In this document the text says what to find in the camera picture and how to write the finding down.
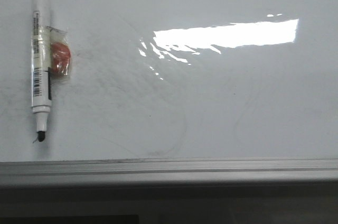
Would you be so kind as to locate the orange round magnet with tape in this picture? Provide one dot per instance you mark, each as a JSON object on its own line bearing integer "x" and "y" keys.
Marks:
{"x": 61, "y": 56}

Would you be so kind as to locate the white black whiteboard marker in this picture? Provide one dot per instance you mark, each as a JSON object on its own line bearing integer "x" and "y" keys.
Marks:
{"x": 41, "y": 65}

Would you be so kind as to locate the white whiteboard with aluminium frame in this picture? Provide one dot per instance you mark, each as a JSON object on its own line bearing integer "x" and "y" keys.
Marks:
{"x": 175, "y": 91}

